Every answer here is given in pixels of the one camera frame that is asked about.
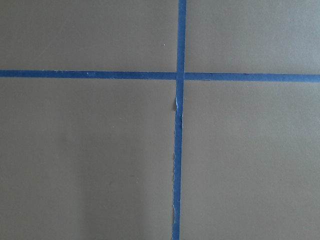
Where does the brown paper table cover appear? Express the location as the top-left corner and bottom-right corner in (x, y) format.
(0, 0), (320, 240)

